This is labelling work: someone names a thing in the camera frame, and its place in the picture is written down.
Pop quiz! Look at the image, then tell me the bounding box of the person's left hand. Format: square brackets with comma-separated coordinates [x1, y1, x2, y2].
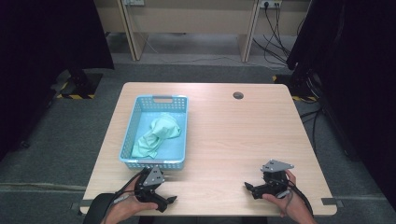
[104, 186, 159, 224]

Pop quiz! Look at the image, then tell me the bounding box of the mint green cloth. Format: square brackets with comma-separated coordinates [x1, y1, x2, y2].
[131, 113, 183, 160]

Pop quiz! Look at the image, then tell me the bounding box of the grey table bracket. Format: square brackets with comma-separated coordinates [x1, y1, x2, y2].
[70, 200, 94, 213]
[321, 197, 345, 209]

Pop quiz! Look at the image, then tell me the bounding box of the blue plastic basket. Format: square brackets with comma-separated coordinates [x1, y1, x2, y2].
[118, 94, 190, 171]

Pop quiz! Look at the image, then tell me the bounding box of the black stand base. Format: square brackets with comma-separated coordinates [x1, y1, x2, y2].
[60, 68, 104, 97]

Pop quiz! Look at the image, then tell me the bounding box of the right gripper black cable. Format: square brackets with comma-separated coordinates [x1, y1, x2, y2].
[276, 180, 314, 218]

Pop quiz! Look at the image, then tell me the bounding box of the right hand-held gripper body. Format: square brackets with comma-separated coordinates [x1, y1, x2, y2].
[261, 159, 295, 197]

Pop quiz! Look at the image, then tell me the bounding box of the black floor cable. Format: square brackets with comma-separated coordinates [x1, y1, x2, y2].
[299, 105, 323, 154]

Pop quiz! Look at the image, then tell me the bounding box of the person's right hand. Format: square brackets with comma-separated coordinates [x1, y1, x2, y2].
[262, 169, 316, 224]

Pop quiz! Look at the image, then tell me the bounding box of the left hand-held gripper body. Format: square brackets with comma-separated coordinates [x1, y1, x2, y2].
[134, 166, 166, 204]

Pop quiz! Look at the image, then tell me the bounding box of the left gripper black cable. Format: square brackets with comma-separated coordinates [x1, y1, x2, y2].
[102, 169, 148, 224]

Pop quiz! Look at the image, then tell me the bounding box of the black curtain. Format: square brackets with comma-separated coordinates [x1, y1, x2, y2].
[0, 0, 115, 162]
[286, 0, 396, 213]

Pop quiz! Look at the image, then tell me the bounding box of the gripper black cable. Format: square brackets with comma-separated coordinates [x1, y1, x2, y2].
[102, 169, 148, 224]
[276, 180, 314, 218]

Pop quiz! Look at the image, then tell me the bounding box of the yellow black striped tape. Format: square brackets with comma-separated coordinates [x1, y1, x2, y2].
[291, 94, 319, 104]
[55, 92, 96, 101]

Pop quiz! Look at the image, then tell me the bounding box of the black sleeve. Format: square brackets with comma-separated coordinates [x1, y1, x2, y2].
[82, 192, 117, 224]

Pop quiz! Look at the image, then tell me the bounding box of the beige floor cable strip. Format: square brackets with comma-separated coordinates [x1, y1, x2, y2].
[0, 182, 87, 191]

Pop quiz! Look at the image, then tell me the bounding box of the black power cable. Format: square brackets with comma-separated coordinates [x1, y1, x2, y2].
[251, 3, 292, 68]
[263, 3, 292, 64]

